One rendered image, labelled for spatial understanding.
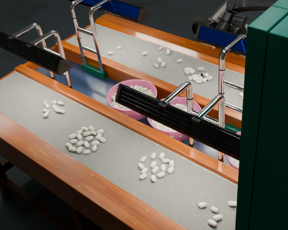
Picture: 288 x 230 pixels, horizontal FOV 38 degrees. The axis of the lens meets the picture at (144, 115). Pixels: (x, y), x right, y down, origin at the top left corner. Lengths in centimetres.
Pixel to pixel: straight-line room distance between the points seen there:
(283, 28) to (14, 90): 203
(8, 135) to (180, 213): 95
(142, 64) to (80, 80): 39
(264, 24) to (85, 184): 131
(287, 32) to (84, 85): 196
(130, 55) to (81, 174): 98
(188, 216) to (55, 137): 79
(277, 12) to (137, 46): 202
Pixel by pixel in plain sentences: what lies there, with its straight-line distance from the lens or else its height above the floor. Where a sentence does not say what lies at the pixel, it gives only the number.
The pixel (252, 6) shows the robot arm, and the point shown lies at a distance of 231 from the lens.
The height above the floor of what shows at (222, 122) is 98.
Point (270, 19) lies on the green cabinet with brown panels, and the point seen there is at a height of 179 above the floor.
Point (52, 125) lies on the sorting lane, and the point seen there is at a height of 74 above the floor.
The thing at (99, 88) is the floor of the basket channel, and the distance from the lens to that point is 241.
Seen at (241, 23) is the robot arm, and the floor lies 98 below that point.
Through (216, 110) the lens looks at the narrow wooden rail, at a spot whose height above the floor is 76.
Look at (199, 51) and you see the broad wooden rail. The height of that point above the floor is 77.
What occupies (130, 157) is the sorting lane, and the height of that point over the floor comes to 74.
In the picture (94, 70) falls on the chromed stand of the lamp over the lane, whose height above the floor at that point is 71.
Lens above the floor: 208
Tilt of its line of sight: 40 degrees down
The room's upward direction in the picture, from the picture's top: 8 degrees counter-clockwise
